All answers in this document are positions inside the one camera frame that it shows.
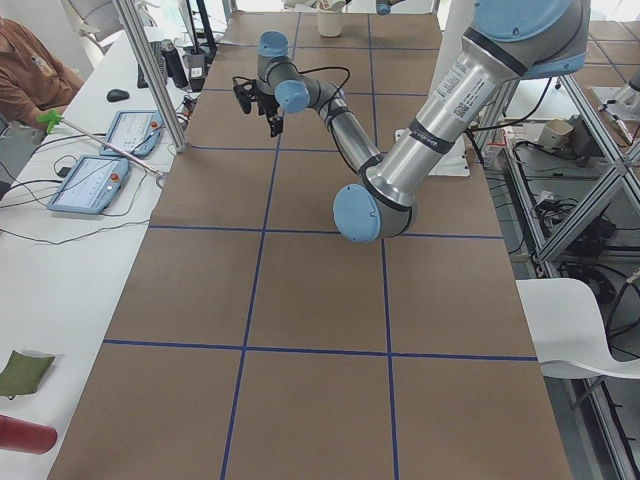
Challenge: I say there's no person in brown shirt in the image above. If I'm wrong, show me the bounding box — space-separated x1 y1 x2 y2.
1 18 84 131

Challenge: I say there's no aluminium frame post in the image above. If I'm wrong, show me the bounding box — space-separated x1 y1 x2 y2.
112 0 187 152

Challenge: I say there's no upper blue teach pendant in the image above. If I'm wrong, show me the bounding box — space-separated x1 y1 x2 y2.
105 110 164 158

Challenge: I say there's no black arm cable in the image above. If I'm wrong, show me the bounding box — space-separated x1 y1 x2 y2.
294 65 351 109

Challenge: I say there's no black water bottle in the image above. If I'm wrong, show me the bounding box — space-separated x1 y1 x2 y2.
162 45 188 88

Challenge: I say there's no black keyboard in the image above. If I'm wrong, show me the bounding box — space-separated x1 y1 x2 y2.
136 40 169 90

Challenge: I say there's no white chair seat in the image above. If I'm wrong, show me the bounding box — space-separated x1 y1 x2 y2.
516 278 639 380

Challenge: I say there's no red cylinder bottle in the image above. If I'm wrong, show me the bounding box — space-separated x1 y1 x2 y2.
1 415 58 454

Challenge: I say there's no black computer mouse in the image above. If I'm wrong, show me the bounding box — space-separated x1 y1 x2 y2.
106 89 130 103

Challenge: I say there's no blue teach pendant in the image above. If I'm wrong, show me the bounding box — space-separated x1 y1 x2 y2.
105 110 164 158
47 155 129 215

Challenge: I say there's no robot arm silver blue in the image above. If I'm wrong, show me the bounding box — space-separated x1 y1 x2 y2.
256 1 591 243
375 0 403 16

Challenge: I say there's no green cloth pouch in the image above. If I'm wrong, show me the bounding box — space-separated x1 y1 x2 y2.
1 351 55 400

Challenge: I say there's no lower blue teach pendant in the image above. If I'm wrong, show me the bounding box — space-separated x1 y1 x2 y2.
47 155 129 215

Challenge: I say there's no white paper cup box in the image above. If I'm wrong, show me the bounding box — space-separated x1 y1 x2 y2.
538 119 574 148

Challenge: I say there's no metal rod green handle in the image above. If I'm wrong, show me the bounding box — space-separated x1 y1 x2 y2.
36 109 168 188

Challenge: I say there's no cream cylindrical container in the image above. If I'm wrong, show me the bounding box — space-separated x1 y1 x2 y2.
316 0 346 38

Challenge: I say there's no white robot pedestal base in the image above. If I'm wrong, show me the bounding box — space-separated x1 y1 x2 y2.
394 0 476 179

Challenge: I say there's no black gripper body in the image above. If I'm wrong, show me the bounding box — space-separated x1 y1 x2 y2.
256 90 279 120

